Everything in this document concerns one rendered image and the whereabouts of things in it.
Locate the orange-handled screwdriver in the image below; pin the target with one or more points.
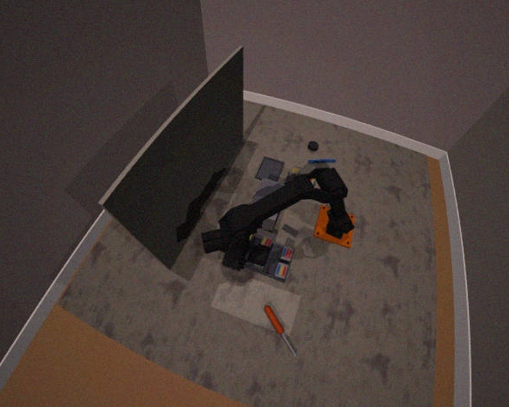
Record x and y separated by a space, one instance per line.
272 316

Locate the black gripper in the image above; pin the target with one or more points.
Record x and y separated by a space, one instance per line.
258 254

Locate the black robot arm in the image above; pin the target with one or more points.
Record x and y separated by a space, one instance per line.
240 222

